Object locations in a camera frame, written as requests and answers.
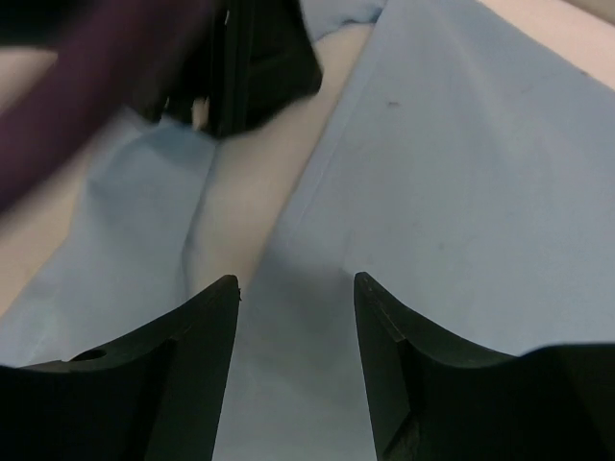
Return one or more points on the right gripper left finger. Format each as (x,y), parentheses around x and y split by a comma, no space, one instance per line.
(155,393)

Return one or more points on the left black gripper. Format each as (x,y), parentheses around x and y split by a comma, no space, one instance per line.
(255,60)

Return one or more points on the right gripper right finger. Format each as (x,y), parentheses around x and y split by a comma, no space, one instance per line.
(433,395)

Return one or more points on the light blue pillowcase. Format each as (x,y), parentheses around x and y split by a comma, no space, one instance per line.
(468,168)

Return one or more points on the white pillow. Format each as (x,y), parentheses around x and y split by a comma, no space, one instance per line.
(254,175)

